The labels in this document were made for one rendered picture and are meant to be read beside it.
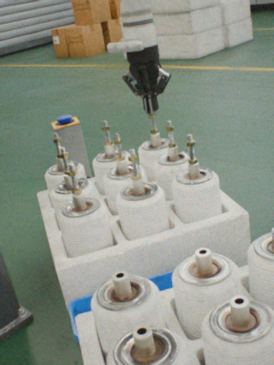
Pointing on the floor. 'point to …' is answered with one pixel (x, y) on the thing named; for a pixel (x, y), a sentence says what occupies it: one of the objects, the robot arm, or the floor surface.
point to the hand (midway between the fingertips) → (150, 105)
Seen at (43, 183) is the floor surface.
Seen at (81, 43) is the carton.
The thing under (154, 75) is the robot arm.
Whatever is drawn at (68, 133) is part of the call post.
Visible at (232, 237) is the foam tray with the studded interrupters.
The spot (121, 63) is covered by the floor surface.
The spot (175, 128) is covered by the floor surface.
